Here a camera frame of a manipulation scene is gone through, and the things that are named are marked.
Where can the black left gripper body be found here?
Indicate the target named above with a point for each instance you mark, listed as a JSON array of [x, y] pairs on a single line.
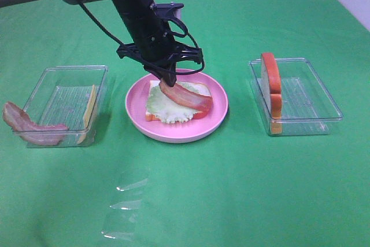
[[156, 42]]

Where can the clear left plastic container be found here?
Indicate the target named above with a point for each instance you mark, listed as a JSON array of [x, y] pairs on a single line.
[[60, 97]]

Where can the green tablecloth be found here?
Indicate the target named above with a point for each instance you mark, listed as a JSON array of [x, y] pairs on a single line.
[[236, 187]]

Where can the clear plastic container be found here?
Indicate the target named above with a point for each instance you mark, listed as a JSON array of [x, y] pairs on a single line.
[[60, 97], [307, 106]]

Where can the clear right plastic container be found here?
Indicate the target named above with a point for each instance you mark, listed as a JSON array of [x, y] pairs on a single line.
[[307, 106]]

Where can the clear tape patch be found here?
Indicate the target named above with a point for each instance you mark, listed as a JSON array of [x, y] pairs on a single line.
[[124, 208]]

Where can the pink round plate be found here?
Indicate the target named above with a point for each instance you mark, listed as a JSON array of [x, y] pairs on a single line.
[[193, 130]]

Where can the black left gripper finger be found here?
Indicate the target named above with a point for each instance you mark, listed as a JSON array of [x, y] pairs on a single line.
[[161, 73], [169, 74]]

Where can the bacon strip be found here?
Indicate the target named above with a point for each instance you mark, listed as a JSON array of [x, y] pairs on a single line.
[[20, 121], [184, 97]]

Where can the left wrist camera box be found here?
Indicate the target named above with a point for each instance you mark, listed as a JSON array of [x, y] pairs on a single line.
[[169, 11]]

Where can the upright bread slice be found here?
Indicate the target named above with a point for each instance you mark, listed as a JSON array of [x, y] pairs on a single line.
[[272, 91]]

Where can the yellow cheese slice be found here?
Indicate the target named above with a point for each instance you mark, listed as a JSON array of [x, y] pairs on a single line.
[[88, 113]]

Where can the green lettuce leaf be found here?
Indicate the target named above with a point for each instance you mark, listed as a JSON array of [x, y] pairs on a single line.
[[161, 108]]

